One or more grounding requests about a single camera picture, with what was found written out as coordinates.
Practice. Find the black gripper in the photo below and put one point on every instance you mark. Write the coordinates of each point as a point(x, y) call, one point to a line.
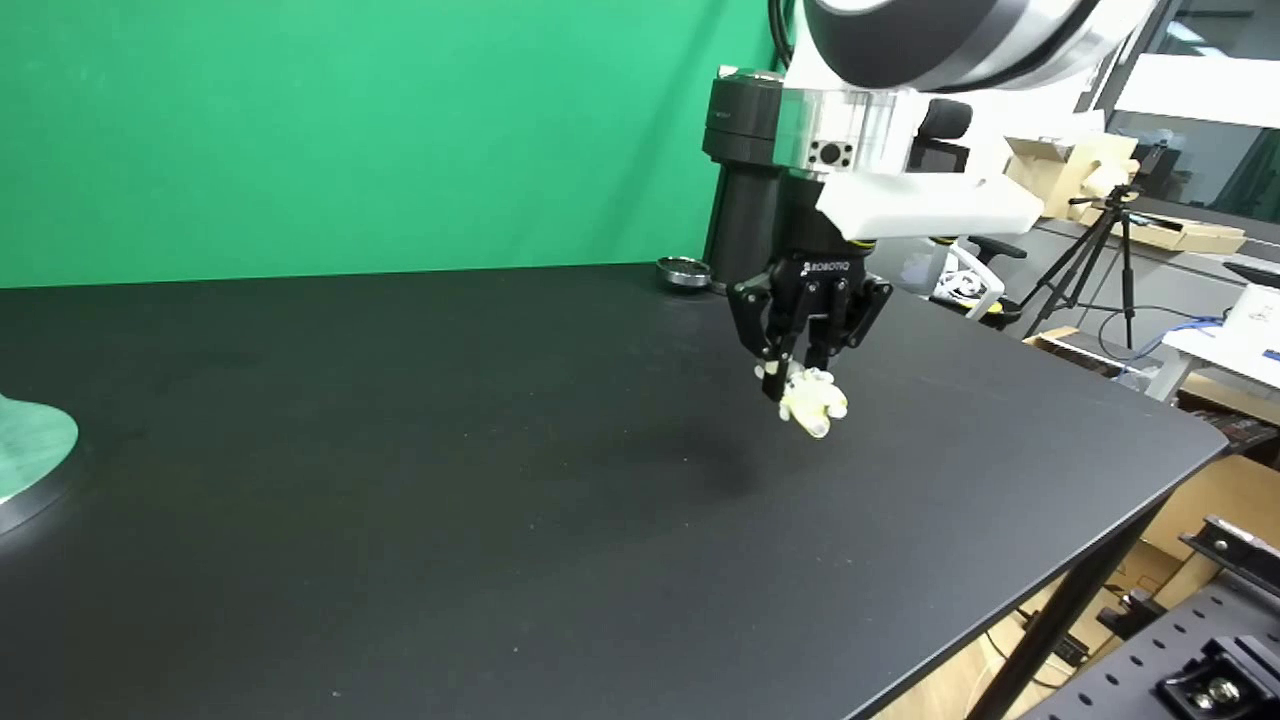
point(812, 287)

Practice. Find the white toy figure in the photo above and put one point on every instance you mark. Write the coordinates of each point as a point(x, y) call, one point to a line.
point(812, 396)

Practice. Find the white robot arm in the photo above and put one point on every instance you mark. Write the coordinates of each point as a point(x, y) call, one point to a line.
point(961, 43)

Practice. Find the brown cardboard box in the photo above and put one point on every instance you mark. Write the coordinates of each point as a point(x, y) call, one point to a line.
point(1080, 164)

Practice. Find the black table leg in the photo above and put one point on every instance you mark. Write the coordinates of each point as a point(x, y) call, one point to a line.
point(1060, 621)

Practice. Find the white paper stack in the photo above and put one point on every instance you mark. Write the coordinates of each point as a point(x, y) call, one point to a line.
point(1235, 334)

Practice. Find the black perforated breadboard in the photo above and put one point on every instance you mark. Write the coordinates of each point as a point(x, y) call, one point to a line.
point(1174, 654)

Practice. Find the green cloth backdrop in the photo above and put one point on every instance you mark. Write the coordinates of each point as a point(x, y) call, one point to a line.
point(333, 133)

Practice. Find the green round plate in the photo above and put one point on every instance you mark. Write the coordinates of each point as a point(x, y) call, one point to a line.
point(24, 444)

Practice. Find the black camera tripod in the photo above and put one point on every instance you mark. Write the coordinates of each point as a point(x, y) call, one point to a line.
point(1085, 264)

